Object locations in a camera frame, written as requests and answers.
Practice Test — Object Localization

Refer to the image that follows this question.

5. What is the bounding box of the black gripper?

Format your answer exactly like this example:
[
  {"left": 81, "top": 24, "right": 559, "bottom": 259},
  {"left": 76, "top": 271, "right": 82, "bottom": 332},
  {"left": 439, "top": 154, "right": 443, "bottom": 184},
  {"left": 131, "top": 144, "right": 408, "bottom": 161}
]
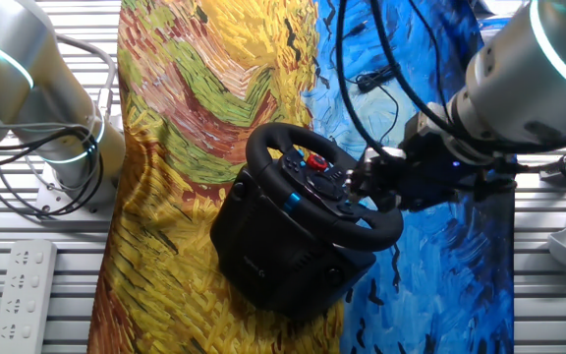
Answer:
[{"left": 346, "top": 131, "right": 477, "bottom": 213}]

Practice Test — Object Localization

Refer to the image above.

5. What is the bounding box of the black racing steering wheel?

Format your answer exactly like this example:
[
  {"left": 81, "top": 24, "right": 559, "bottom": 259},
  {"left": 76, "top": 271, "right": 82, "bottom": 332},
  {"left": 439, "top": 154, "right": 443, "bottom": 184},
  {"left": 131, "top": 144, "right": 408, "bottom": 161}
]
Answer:
[{"left": 245, "top": 121, "right": 405, "bottom": 255}]

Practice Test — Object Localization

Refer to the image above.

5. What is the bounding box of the black steering wheel base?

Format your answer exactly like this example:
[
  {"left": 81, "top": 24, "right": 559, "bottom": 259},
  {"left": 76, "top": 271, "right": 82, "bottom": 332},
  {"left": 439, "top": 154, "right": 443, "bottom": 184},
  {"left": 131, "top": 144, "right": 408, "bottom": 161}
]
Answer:
[{"left": 208, "top": 166, "right": 377, "bottom": 324}]

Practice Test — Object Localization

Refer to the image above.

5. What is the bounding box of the blue yellow painting print cloth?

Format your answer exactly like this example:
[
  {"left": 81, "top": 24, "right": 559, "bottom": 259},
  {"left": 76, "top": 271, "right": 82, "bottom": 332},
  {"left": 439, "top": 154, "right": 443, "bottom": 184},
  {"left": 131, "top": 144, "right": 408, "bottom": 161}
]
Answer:
[{"left": 87, "top": 0, "right": 518, "bottom": 354}]

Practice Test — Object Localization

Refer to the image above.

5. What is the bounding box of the white power strip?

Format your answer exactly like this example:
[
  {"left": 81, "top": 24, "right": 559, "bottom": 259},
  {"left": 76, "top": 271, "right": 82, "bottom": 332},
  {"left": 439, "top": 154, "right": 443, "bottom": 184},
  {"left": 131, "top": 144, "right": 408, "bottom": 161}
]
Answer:
[{"left": 0, "top": 239, "right": 58, "bottom": 354}]

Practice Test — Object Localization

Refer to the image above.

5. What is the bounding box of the thick braided black cable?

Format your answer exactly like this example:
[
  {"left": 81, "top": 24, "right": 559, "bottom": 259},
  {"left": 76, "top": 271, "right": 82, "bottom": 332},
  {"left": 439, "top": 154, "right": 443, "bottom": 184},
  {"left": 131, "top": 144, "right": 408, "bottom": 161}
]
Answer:
[{"left": 334, "top": 0, "right": 402, "bottom": 161}]

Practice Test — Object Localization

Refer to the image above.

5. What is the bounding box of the thin black wheel cable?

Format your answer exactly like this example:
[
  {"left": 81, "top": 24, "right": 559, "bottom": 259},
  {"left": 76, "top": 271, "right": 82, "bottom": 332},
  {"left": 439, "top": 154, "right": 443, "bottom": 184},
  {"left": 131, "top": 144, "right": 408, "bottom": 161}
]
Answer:
[{"left": 329, "top": 19, "right": 403, "bottom": 148}]

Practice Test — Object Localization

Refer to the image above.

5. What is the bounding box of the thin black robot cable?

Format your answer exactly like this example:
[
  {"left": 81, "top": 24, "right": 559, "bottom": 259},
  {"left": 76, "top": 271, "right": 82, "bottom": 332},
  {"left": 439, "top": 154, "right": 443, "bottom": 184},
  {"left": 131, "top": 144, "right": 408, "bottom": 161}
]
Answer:
[{"left": 0, "top": 117, "right": 107, "bottom": 217}]

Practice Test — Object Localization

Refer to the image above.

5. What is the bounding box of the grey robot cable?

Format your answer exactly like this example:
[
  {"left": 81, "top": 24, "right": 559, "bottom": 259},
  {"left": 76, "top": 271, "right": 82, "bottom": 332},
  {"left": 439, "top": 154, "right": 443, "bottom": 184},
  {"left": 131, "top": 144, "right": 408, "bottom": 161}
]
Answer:
[{"left": 51, "top": 33, "right": 118, "bottom": 122}]

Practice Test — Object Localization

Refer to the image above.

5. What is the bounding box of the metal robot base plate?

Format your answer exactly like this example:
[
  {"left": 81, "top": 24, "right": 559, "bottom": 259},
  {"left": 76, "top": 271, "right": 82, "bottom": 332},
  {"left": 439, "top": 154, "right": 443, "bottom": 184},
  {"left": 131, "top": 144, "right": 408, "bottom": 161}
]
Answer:
[{"left": 34, "top": 161, "right": 117, "bottom": 222}]

